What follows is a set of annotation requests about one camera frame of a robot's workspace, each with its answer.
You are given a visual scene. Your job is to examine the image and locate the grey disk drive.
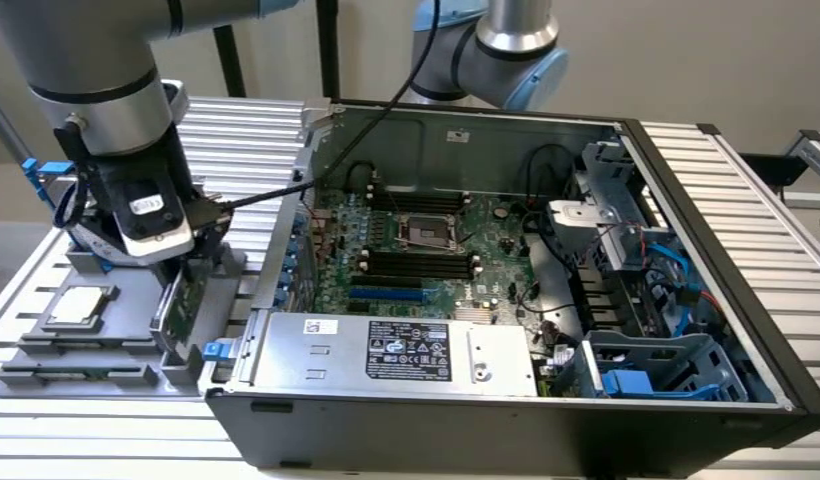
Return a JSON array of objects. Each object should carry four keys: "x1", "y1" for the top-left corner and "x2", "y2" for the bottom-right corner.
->
[{"x1": 66, "y1": 214, "x2": 128, "y2": 269}]

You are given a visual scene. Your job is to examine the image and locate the aluminium profile post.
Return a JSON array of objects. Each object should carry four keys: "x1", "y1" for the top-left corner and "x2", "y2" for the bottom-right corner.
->
[{"x1": 0, "y1": 82, "x2": 35, "y2": 162}]

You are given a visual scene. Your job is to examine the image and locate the black stand pole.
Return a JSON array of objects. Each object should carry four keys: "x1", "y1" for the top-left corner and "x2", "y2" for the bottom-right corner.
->
[
  {"x1": 211, "y1": 23, "x2": 248, "y2": 99},
  {"x1": 314, "y1": 0, "x2": 343, "y2": 99}
]

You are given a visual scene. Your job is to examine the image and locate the silver CPU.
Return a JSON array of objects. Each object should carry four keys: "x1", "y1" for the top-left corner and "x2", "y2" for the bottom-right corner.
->
[{"x1": 43, "y1": 286, "x2": 112, "y2": 329}]

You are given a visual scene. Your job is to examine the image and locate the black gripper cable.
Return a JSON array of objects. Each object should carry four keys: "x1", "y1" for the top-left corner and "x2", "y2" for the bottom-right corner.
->
[{"x1": 51, "y1": 113, "x2": 103, "y2": 226}]

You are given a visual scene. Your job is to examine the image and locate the CPU socket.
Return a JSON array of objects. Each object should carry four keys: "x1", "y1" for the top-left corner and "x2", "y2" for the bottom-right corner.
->
[{"x1": 394, "y1": 211, "x2": 466, "y2": 252}]

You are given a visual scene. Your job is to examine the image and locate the green motherboard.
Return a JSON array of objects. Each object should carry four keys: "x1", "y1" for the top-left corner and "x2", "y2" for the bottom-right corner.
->
[{"x1": 300, "y1": 189, "x2": 575, "y2": 354}]

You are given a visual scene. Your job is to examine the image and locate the silver chipset heatsink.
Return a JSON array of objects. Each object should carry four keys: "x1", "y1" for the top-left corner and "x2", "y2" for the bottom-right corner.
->
[{"x1": 454, "y1": 306, "x2": 497, "y2": 325}]

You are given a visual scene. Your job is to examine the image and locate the blue SATA wire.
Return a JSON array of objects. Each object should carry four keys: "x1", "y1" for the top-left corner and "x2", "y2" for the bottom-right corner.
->
[{"x1": 639, "y1": 238, "x2": 709, "y2": 346}]

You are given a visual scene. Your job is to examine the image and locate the blue plastic bracket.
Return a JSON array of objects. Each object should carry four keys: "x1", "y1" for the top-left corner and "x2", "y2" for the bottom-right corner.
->
[{"x1": 20, "y1": 157, "x2": 72, "y2": 242}]

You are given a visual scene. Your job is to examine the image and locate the black expansion slot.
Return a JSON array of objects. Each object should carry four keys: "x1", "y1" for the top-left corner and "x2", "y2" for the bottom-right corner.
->
[{"x1": 348, "y1": 277, "x2": 426, "y2": 291}]

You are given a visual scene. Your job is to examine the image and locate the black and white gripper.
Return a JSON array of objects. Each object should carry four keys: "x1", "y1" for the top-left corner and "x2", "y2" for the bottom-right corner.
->
[{"x1": 88, "y1": 125, "x2": 198, "y2": 260}]

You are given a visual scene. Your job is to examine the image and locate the black box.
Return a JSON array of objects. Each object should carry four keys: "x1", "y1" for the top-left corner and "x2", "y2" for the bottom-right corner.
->
[{"x1": 741, "y1": 153, "x2": 806, "y2": 187}]

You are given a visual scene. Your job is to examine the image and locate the thin blue wire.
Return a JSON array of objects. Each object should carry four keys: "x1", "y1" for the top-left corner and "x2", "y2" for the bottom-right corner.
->
[{"x1": 52, "y1": 173, "x2": 86, "y2": 230}]

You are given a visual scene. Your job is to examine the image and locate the silver power supply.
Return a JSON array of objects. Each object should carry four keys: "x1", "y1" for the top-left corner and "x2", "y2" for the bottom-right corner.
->
[{"x1": 247, "y1": 311, "x2": 543, "y2": 399}]

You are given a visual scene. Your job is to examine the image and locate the grey disk bay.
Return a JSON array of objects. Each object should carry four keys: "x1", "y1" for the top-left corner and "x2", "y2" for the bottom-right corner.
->
[{"x1": 579, "y1": 328, "x2": 742, "y2": 401}]

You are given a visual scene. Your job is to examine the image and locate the aluminium frame table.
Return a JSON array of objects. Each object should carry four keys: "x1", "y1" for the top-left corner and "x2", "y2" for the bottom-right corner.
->
[{"x1": 781, "y1": 128, "x2": 820, "y2": 211}]

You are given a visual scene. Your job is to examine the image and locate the green gpu with metal bracket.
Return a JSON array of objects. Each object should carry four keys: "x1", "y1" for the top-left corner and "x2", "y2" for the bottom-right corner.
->
[{"x1": 147, "y1": 259, "x2": 210, "y2": 354}]

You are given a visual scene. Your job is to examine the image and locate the grey metal drive cage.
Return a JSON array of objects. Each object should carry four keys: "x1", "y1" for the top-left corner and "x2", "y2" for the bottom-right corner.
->
[{"x1": 573, "y1": 140, "x2": 679, "y2": 274}]

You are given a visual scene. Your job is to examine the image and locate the blue disk bracket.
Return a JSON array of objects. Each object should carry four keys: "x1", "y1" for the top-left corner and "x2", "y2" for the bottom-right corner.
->
[{"x1": 601, "y1": 369, "x2": 653, "y2": 399}]

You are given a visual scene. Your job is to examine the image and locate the black looped wire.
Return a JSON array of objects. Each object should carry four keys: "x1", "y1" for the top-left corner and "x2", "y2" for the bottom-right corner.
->
[
  {"x1": 344, "y1": 159, "x2": 376, "y2": 192},
  {"x1": 525, "y1": 143, "x2": 577, "y2": 202}
]

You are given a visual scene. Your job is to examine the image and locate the grey parts rack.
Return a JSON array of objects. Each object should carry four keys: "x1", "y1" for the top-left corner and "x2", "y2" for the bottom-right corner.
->
[{"x1": 0, "y1": 243, "x2": 252, "y2": 400}]

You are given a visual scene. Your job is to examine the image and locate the black RAM slot bank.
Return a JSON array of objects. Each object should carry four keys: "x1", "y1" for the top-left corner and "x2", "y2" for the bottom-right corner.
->
[
  {"x1": 360, "y1": 249, "x2": 482, "y2": 281},
  {"x1": 367, "y1": 186, "x2": 467, "y2": 216}
]

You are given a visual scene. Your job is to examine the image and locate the blue expansion slot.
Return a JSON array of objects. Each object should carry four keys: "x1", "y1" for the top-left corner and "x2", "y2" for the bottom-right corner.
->
[{"x1": 347, "y1": 288, "x2": 430, "y2": 302}]

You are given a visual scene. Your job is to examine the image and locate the black open PC case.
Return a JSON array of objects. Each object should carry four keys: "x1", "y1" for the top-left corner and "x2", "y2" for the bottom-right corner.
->
[{"x1": 202, "y1": 97, "x2": 820, "y2": 474}]

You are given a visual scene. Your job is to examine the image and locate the black camera cable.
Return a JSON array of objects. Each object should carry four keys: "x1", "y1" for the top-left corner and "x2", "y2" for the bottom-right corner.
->
[{"x1": 223, "y1": 0, "x2": 452, "y2": 210}]

